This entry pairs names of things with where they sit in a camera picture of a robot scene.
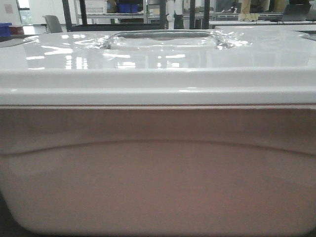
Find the white lidded storage bin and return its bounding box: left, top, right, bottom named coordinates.
left=0, top=28, right=316, bottom=237

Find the blue plastic crate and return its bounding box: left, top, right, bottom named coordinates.
left=0, top=22, right=12, bottom=37

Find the black metal rack frame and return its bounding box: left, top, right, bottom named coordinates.
left=62, top=0, right=196, bottom=32

